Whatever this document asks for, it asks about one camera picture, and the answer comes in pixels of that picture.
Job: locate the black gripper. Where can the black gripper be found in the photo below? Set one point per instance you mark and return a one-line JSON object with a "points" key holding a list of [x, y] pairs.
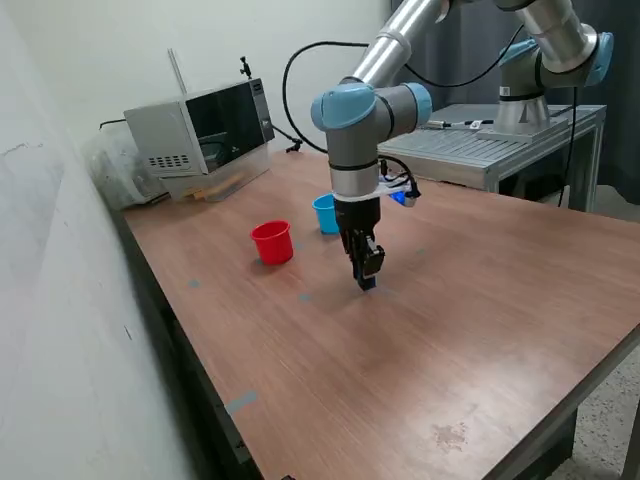
{"points": [[357, 215]]}

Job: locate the blue cube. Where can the blue cube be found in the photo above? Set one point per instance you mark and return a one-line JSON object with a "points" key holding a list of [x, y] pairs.
{"points": [[374, 285]]}

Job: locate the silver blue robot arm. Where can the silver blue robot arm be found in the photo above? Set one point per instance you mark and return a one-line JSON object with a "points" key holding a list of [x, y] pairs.
{"points": [[350, 140]]}

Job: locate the red plastic cup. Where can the red plastic cup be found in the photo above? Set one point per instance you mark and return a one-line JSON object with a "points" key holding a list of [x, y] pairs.
{"points": [[272, 247]]}

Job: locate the clear plastic box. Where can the clear plastic box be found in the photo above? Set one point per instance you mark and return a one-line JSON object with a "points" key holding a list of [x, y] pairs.
{"points": [[245, 172]]}

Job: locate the aluminium slotted robot table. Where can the aluminium slotted robot table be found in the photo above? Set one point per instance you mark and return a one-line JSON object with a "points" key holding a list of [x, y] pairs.
{"points": [[470, 150]]}

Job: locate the tan wooden sticks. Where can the tan wooden sticks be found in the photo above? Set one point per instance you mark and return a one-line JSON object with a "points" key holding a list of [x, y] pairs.
{"points": [[210, 190]]}

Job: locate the grey tape strip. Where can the grey tape strip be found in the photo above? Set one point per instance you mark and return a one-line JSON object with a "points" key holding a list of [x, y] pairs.
{"points": [[242, 401]]}

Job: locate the dark grey curtain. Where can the dark grey curtain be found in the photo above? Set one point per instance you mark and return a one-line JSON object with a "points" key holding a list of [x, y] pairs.
{"points": [[465, 45]]}

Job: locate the silver microwave oven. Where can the silver microwave oven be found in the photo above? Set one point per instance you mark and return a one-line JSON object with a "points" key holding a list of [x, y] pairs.
{"points": [[160, 130]]}

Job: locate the thin white rod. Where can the thin white rod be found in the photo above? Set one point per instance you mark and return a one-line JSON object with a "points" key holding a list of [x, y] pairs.
{"points": [[176, 70]]}

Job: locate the translucent plastic bag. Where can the translucent plastic bag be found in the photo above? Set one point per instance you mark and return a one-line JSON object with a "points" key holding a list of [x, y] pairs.
{"points": [[115, 170]]}

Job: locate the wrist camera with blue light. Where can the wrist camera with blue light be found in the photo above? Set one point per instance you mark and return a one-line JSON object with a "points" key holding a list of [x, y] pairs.
{"points": [[402, 196]]}

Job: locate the dark metal table frame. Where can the dark metal table frame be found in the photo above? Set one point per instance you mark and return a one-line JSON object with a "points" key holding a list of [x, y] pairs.
{"points": [[190, 360]]}

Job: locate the black ball head mount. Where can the black ball head mount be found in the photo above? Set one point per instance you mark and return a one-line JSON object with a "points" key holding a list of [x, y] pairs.
{"points": [[245, 67]]}

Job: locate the grey metal edge bracket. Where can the grey metal edge bracket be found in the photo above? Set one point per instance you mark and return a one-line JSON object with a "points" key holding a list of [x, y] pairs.
{"points": [[235, 440]]}

